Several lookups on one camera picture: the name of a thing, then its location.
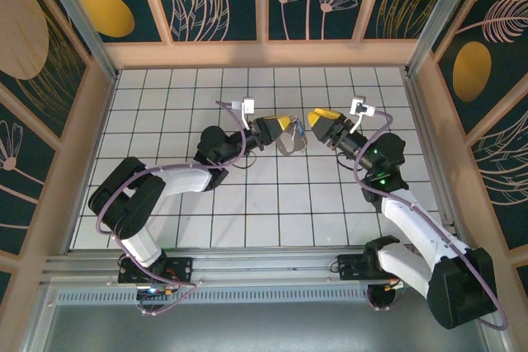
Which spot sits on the blue key tag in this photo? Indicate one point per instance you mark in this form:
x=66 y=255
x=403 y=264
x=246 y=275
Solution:
x=301 y=128

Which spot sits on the clear plastic bag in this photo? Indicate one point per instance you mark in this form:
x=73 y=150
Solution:
x=293 y=148

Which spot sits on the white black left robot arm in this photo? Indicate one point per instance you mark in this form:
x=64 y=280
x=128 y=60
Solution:
x=181 y=181

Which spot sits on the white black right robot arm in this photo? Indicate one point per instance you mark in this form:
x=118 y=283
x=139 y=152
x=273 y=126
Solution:
x=412 y=220

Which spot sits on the dark panel, yellow oval, feather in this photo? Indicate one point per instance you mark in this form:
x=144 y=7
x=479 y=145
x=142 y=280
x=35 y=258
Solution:
x=472 y=71

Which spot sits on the controller board with LEDs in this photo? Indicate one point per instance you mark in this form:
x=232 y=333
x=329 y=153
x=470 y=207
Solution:
x=154 y=289

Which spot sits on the dark panel, small yellow oval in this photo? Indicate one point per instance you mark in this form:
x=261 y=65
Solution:
x=107 y=14

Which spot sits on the grey metal tray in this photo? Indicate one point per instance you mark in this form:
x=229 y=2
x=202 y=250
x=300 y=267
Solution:
x=264 y=331

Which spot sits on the dark panel, single pink flower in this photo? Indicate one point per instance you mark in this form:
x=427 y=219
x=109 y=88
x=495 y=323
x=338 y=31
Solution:
x=16 y=187

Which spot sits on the dark panel, big cream oval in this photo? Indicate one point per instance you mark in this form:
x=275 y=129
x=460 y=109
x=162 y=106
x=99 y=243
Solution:
x=20 y=26

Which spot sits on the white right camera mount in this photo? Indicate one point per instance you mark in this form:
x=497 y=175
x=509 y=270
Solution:
x=355 y=123

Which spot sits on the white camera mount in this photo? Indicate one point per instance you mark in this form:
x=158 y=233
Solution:
x=246 y=121
x=355 y=123

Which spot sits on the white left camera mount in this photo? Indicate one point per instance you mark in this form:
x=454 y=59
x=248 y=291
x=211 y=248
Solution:
x=246 y=121

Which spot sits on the aluminium side rail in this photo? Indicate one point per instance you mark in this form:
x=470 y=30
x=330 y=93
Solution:
x=429 y=154

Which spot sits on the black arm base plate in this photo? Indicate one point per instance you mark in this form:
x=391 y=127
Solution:
x=350 y=267
x=181 y=267

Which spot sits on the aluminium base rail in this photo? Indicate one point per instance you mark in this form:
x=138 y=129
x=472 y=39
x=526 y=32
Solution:
x=264 y=263

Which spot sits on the aluminium frame post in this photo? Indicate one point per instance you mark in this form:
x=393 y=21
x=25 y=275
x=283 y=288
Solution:
x=78 y=18
x=441 y=14

